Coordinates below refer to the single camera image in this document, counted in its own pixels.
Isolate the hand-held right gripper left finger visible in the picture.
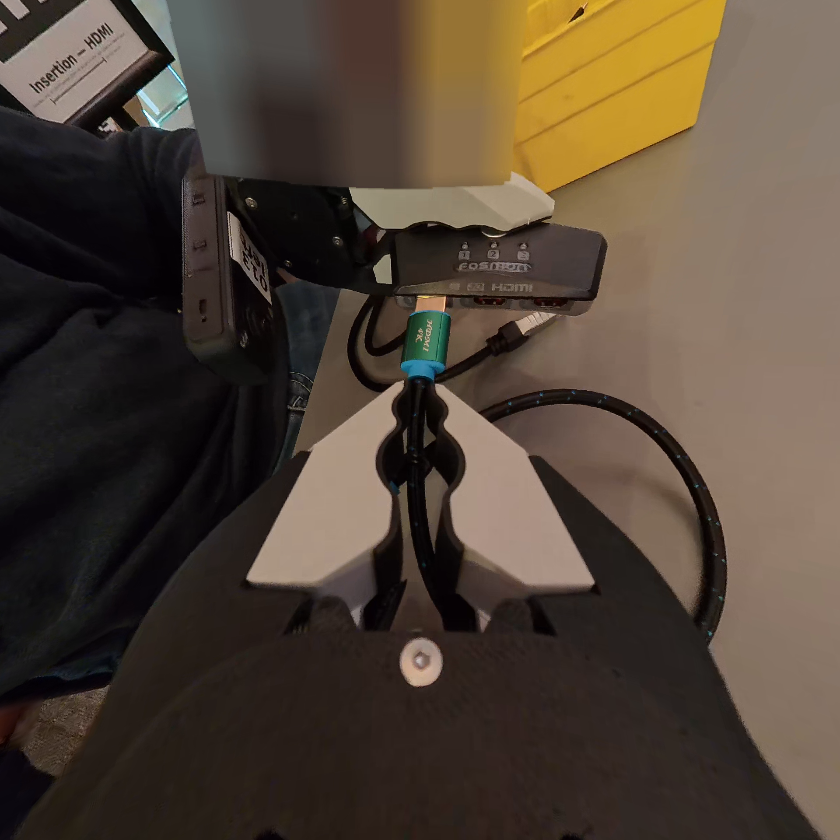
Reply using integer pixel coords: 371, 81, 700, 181
245, 382, 404, 627

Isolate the yellow plastic bin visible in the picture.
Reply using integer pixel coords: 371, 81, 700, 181
515, 0, 729, 194

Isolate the thin braided HDMI cable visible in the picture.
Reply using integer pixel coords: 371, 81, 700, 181
377, 295, 728, 647

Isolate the framed marker sign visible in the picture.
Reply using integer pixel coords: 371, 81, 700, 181
0, 0, 176, 127

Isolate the person's blue jeans leg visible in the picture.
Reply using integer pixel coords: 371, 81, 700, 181
284, 279, 343, 460

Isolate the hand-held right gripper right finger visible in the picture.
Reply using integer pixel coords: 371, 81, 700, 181
430, 384, 597, 630

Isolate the black switch lead cable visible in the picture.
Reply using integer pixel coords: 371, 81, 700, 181
351, 222, 608, 389

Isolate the person's dark sweater torso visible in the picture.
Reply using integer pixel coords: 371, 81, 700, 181
0, 262, 293, 697

